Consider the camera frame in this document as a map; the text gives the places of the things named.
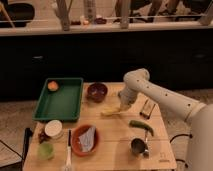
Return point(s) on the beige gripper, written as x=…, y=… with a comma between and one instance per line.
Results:
x=124, y=107

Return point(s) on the yellow banana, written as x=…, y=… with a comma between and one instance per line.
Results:
x=110, y=111

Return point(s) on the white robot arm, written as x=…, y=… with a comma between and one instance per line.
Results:
x=197, y=114

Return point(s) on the green cucumber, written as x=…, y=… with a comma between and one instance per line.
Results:
x=142, y=125

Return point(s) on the dark red bowl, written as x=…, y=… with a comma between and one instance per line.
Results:
x=97, y=92

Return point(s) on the metal measuring cup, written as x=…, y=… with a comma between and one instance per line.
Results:
x=138, y=146

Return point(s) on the orange plate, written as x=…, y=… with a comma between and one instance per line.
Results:
x=76, y=146

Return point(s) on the grey folded cloth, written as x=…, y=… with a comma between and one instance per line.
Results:
x=87, y=139

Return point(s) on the metal fork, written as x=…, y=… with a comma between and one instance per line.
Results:
x=146, y=143

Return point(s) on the green plastic tray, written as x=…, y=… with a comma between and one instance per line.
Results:
x=63, y=104

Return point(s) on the orange fruit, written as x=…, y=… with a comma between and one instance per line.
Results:
x=52, y=86

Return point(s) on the green cup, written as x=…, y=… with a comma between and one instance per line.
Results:
x=45, y=151

